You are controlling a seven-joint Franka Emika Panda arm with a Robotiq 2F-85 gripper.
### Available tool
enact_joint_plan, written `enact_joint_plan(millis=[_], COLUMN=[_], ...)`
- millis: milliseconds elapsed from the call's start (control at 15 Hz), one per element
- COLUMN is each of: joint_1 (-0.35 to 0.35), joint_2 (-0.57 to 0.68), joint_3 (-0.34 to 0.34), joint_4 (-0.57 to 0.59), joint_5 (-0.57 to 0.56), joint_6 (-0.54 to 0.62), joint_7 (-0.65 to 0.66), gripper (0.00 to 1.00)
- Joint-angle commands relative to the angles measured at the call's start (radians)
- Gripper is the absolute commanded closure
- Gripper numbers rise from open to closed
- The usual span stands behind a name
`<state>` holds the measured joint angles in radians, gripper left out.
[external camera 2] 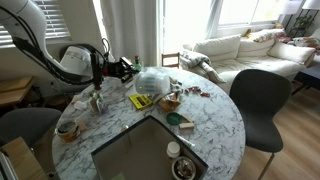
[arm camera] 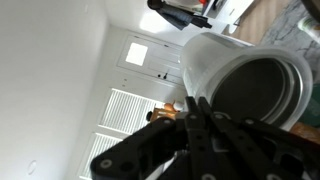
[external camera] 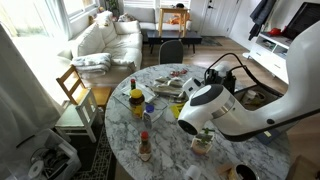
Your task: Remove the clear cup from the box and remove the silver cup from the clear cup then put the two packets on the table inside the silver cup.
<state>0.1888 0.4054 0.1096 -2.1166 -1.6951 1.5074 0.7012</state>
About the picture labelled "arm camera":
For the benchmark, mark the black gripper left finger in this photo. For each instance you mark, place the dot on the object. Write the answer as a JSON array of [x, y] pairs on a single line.
[[150, 150]]

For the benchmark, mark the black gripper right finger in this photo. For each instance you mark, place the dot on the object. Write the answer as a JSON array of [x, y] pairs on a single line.
[[260, 153]]

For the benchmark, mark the clear plastic cup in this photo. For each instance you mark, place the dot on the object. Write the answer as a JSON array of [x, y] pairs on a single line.
[[206, 56]]

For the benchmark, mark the tall wooden side table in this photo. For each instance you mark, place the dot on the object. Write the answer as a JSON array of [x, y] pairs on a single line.
[[160, 115]]

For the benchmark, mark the orange plush toy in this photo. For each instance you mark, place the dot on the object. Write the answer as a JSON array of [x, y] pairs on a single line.
[[169, 108]]

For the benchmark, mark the white louvered shutters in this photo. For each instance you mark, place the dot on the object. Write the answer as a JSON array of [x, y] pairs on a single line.
[[123, 110]]

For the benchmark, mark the white entrance door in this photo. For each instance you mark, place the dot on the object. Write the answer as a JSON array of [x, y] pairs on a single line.
[[153, 66]]

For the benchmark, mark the round ceiling fixture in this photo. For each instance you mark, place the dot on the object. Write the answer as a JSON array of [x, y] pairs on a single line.
[[31, 167]]

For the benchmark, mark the white and green tube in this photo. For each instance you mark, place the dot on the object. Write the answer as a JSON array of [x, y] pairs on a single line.
[[308, 26]]

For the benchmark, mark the dark hanging jacket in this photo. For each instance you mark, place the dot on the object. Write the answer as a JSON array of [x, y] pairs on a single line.
[[176, 15]]

